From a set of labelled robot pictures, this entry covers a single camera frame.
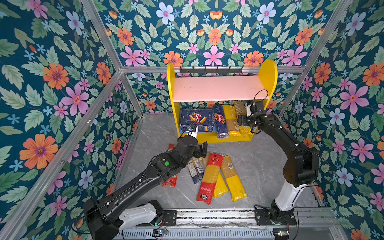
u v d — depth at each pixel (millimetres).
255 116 703
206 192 784
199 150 638
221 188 821
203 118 907
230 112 982
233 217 750
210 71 932
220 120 918
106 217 382
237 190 801
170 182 828
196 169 881
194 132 602
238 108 1008
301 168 480
